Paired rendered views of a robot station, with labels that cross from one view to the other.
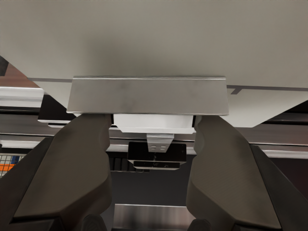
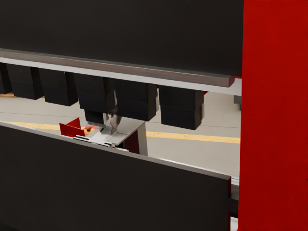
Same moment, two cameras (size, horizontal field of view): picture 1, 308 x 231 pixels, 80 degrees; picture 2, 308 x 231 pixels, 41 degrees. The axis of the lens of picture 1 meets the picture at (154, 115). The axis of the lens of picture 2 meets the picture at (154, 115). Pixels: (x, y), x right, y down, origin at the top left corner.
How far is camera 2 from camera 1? 204 cm
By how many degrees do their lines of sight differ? 127
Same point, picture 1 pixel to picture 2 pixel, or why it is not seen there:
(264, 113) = (120, 138)
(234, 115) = (115, 138)
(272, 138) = not seen: hidden behind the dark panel
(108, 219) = not seen: outside the picture
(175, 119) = (105, 137)
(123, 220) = (89, 121)
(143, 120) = (99, 136)
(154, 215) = (95, 123)
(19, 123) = not seen: hidden behind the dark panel
